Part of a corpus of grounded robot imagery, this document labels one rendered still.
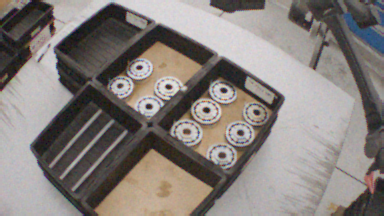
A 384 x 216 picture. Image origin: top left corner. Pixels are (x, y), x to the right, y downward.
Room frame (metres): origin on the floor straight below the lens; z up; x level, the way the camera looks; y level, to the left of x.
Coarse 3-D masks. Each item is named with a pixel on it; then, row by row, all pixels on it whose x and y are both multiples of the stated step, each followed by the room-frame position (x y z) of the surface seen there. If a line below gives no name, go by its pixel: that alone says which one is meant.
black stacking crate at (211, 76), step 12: (216, 72) 1.05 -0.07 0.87; (228, 72) 1.05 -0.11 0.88; (240, 72) 1.03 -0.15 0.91; (204, 84) 0.98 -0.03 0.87; (240, 84) 1.02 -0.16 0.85; (192, 96) 0.92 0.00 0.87; (252, 96) 1.00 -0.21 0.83; (180, 108) 0.86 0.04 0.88; (168, 120) 0.80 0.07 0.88; (240, 168) 0.69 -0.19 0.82; (228, 180) 0.63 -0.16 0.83
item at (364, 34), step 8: (376, 8) 2.33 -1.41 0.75; (344, 16) 2.44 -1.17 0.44; (352, 24) 2.41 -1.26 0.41; (352, 32) 2.40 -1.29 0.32; (360, 32) 2.36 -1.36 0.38; (368, 32) 2.33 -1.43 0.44; (376, 32) 2.30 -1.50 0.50; (368, 40) 2.32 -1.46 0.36; (376, 40) 2.29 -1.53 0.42; (376, 48) 2.28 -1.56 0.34
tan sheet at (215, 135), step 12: (204, 96) 0.96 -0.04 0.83; (240, 96) 0.99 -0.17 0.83; (228, 108) 0.92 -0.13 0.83; (240, 108) 0.93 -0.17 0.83; (180, 120) 0.84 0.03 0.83; (228, 120) 0.87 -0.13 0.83; (240, 120) 0.88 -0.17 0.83; (204, 132) 0.81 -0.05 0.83; (216, 132) 0.82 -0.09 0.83; (204, 144) 0.76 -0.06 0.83; (204, 156) 0.72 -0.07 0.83; (240, 156) 0.73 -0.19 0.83
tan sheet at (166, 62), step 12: (156, 48) 1.16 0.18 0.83; (168, 48) 1.17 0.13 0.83; (156, 60) 1.10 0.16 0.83; (168, 60) 1.10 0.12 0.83; (180, 60) 1.11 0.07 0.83; (156, 72) 1.03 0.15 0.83; (168, 72) 1.04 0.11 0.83; (180, 72) 1.05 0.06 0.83; (192, 72) 1.06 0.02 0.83; (144, 84) 0.97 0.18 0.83; (132, 96) 0.91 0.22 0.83
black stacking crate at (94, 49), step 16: (96, 16) 1.26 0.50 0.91; (112, 16) 1.35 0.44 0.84; (80, 32) 1.17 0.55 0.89; (96, 32) 1.24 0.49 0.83; (112, 32) 1.24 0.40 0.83; (128, 32) 1.25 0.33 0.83; (64, 48) 1.07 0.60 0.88; (80, 48) 1.13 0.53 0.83; (96, 48) 1.13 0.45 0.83; (112, 48) 1.14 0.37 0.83; (64, 64) 0.98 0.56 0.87; (80, 64) 1.03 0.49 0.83; (96, 64) 1.04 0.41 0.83; (80, 80) 0.93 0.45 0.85
